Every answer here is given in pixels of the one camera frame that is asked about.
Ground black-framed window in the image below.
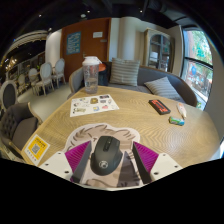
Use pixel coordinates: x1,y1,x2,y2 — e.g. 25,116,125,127
181,29,214,111

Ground black computer mouse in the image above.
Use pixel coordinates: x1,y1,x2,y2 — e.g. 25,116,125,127
89,135,124,176

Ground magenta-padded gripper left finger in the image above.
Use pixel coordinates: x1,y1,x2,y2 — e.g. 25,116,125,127
39,140,93,184

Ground grey tufted armchair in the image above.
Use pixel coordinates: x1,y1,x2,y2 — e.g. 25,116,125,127
0,101,44,158

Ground clear shaker bottle white lid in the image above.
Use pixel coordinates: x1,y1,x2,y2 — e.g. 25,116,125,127
81,55,102,95

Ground striped grey cushion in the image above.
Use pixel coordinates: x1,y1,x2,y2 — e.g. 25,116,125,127
143,76,183,101

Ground arched glass-door cabinet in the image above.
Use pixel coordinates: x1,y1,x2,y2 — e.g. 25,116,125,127
143,27,176,73

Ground orange-brown wooden door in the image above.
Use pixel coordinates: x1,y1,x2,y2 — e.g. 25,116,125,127
60,17,112,83

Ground grey curved sofa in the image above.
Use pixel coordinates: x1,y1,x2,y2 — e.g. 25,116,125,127
68,61,198,108

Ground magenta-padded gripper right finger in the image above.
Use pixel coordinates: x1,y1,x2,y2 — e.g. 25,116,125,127
132,141,183,184

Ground striped square cushion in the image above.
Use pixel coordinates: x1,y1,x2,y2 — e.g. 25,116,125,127
109,57,141,87

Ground grey oval-back chair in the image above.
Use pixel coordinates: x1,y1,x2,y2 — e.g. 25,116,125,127
0,79,20,113

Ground small green blue pack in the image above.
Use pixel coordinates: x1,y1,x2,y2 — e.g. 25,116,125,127
168,115,186,127

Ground cat-shaped mouse pad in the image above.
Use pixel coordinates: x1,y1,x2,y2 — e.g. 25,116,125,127
62,123,141,188

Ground black and orange bag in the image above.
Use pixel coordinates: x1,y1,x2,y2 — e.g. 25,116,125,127
97,61,113,87

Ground group of white chairs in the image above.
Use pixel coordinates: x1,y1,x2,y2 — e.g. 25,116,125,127
14,58,67,97

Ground white sticker sheet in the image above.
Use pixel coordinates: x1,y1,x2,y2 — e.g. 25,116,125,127
69,94,120,118

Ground blue poster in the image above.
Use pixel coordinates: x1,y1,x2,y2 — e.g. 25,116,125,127
65,31,82,56

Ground yellow code card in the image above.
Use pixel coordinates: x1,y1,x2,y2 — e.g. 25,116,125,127
23,133,51,167

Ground black and orange box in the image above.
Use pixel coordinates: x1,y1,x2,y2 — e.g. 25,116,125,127
148,98,172,116

